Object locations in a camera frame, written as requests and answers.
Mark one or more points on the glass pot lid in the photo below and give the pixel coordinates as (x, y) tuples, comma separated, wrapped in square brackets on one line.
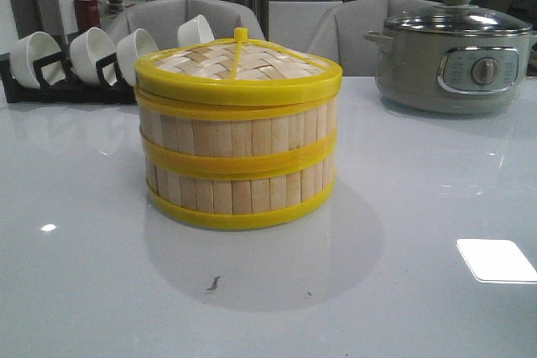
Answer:
[(458, 17)]

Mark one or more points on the bamboo steamer drawer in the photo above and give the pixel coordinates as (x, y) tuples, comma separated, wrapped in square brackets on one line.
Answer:
[(248, 204), (224, 141)]

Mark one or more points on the grey electric cooking pot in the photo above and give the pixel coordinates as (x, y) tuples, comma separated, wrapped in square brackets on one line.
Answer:
[(451, 73)]

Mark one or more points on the woven bamboo steamer lid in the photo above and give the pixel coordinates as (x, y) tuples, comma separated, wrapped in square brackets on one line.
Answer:
[(238, 71)]

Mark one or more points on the right grey chair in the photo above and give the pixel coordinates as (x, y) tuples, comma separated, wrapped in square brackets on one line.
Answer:
[(339, 36)]

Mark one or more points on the black dish rack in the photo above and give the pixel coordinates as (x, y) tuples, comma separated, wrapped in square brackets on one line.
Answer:
[(112, 88)]

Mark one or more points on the white bowl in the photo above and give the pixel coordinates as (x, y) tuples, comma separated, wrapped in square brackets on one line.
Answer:
[(130, 49), (25, 52), (86, 50), (195, 31)]

